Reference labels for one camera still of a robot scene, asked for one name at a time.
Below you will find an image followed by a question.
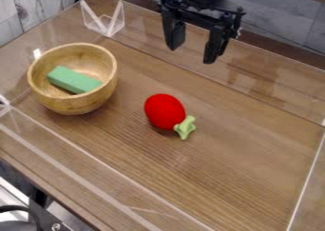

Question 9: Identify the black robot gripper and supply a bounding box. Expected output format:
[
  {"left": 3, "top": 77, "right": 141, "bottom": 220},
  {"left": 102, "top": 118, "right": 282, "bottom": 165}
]
[{"left": 161, "top": 0, "right": 246, "bottom": 64}]

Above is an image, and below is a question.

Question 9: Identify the light wooden bowl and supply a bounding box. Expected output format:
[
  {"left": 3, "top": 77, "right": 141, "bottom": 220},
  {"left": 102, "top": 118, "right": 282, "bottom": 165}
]
[{"left": 27, "top": 43, "right": 118, "bottom": 115}]

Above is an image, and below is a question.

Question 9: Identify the green rectangular block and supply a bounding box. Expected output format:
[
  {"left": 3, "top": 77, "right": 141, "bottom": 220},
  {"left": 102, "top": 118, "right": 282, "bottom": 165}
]
[{"left": 47, "top": 66, "right": 102, "bottom": 94}]

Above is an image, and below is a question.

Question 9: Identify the red plush strawberry toy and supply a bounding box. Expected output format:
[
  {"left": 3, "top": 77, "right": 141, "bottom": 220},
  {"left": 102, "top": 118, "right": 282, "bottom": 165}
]
[{"left": 143, "top": 94, "right": 197, "bottom": 140}]

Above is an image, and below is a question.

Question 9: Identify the clear acrylic corner bracket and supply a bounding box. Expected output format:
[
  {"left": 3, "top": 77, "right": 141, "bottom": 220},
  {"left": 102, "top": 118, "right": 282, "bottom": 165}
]
[{"left": 80, "top": 0, "right": 126, "bottom": 37}]

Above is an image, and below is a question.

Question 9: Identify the clear acrylic enclosure wall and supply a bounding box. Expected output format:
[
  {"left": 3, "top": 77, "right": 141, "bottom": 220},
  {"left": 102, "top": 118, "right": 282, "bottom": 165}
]
[{"left": 0, "top": 5, "right": 325, "bottom": 231}]

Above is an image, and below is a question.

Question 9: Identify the black metal table bracket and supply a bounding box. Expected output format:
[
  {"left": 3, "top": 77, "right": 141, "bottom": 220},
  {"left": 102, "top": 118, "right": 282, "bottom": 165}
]
[{"left": 30, "top": 189, "right": 72, "bottom": 231}]

